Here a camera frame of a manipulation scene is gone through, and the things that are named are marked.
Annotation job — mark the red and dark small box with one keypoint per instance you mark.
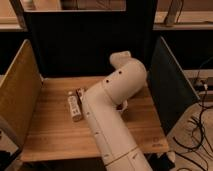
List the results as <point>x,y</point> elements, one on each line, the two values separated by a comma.
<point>80,94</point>

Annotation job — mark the power strip on floor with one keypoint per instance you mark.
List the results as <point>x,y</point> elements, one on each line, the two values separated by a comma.
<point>204,86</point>

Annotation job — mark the black back panel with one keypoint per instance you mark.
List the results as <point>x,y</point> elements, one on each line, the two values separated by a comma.
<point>77,43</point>

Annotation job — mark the left wooden side panel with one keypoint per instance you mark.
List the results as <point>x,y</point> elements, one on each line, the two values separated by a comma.
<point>19,90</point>

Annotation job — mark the dark right side panel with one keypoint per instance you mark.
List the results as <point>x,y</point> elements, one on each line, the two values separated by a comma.
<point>171,90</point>

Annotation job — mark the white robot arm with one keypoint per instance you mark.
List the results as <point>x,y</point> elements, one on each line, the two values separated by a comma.
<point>118,149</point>

